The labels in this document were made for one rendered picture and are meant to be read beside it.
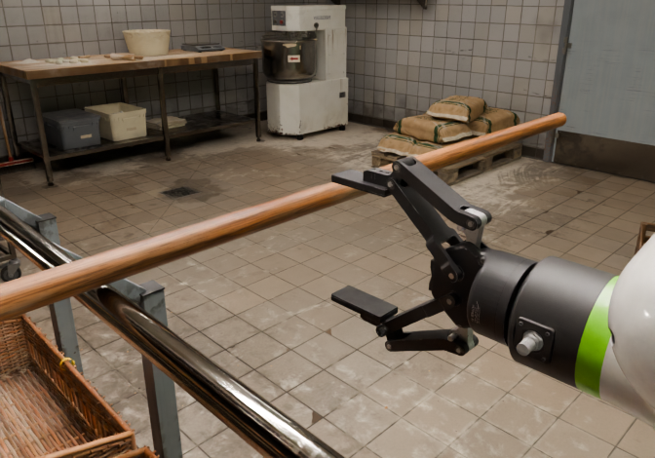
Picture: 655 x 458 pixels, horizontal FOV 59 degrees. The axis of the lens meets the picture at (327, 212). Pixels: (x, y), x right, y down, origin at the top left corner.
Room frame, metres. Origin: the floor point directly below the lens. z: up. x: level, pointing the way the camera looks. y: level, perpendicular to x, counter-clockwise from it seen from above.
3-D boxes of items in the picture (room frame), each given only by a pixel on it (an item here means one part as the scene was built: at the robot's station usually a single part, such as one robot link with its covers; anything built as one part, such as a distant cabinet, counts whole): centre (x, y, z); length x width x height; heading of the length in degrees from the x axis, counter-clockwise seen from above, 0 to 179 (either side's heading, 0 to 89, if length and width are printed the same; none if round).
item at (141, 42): (5.53, 1.65, 1.01); 0.43 x 0.42 x 0.21; 135
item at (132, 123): (5.17, 1.90, 0.35); 0.50 x 0.36 x 0.24; 46
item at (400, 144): (4.97, -0.75, 0.22); 0.62 x 0.36 x 0.15; 140
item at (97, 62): (5.37, 1.70, 0.45); 2.20 x 0.80 x 0.90; 135
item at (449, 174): (5.05, -1.09, 0.07); 1.20 x 0.80 x 0.14; 135
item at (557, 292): (0.40, -0.18, 1.19); 0.12 x 0.06 x 0.09; 136
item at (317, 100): (6.23, 0.27, 0.66); 0.92 x 0.59 x 1.32; 135
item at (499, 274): (0.45, -0.13, 1.19); 0.09 x 0.07 x 0.08; 46
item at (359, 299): (0.55, -0.04, 1.12); 0.07 x 0.03 x 0.01; 46
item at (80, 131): (4.88, 2.20, 0.35); 0.50 x 0.36 x 0.24; 45
